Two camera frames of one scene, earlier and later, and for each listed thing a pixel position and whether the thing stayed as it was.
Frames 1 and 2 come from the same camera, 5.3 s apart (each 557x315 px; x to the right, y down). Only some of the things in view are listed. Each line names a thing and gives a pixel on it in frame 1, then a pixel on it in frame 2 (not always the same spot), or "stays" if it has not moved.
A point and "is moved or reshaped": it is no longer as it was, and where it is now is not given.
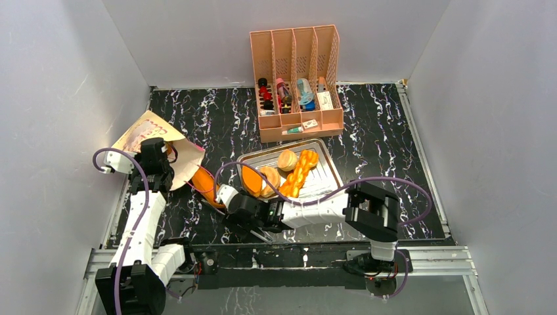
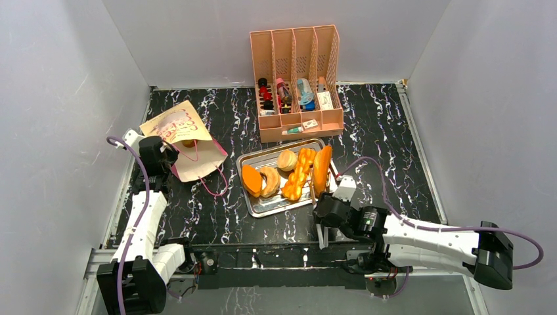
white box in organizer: x=324 y=100 stays
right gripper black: x=240 y=205 → x=325 y=209
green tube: x=295 y=130 stays
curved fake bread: x=274 y=176 stays
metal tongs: x=263 y=234 → x=322 y=231
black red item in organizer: x=268 y=104 stays
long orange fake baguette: x=205 y=182 → x=322 y=165
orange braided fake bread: x=291 y=187 stays
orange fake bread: x=251 y=182 stays
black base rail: x=281 y=264 stays
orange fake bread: x=287 y=160 stays
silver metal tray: x=323 y=178 is moved or reshaped
